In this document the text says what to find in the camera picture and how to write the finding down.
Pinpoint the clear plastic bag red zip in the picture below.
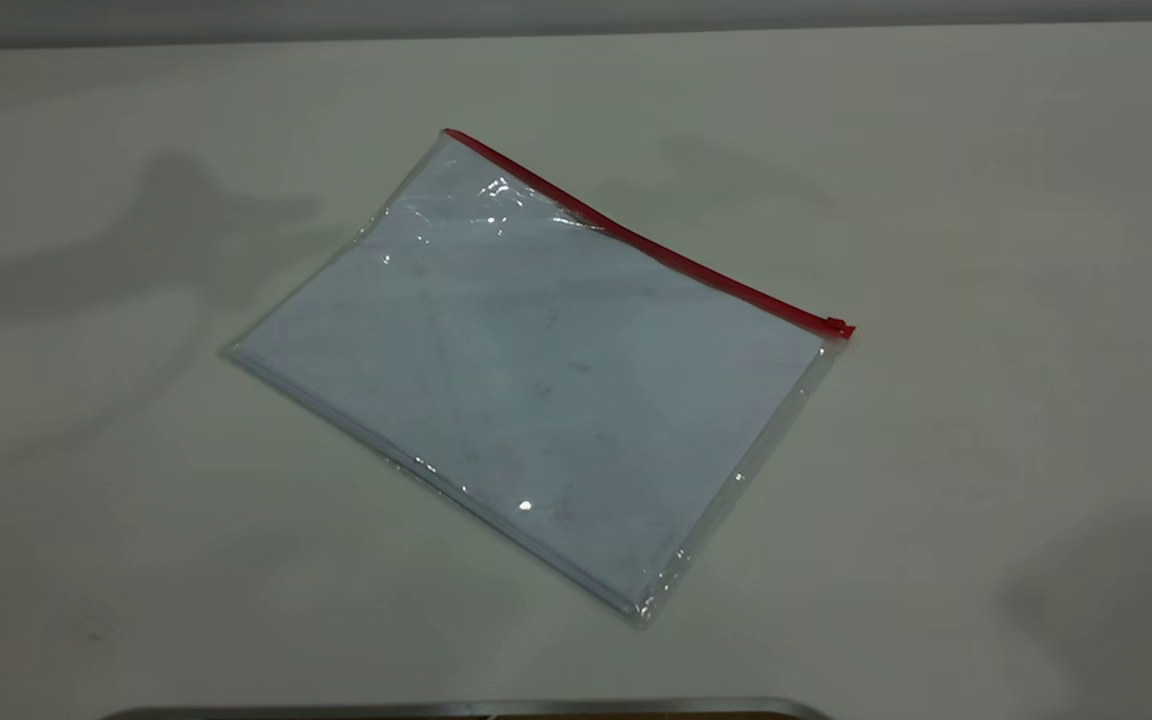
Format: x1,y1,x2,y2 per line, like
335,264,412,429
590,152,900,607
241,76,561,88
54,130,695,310
226,128,855,626

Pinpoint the grey metal bar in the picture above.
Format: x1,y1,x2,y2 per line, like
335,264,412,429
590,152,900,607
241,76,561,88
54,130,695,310
101,697,832,720

